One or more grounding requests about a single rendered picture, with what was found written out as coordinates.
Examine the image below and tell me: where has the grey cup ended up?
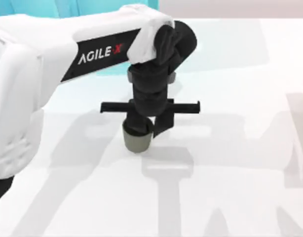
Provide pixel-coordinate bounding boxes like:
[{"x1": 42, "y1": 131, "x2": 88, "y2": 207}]
[{"x1": 121, "y1": 120, "x2": 153, "y2": 154}]

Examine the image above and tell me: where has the light blue rack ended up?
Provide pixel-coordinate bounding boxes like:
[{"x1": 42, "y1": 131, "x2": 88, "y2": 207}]
[{"x1": 0, "y1": 0, "x2": 160, "y2": 20}]

